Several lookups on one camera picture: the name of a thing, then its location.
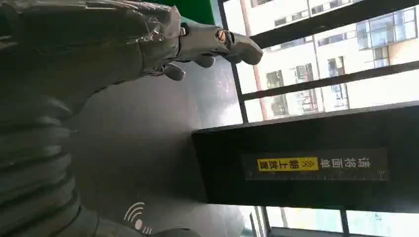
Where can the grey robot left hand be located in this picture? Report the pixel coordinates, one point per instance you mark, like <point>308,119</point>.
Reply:
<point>98,42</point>

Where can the green crate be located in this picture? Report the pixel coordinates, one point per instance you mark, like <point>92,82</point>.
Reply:
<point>193,9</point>

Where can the ribbed grey left arm sleeve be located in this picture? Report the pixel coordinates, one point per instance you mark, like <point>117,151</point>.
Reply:
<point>32,163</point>

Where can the black scanner panel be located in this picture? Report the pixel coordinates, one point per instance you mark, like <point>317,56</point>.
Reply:
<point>294,137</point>

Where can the yellow and black label sticker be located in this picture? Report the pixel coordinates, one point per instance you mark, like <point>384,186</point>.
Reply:
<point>314,164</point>

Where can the dark window frame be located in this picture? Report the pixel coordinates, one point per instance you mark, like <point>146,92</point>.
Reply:
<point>240,95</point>

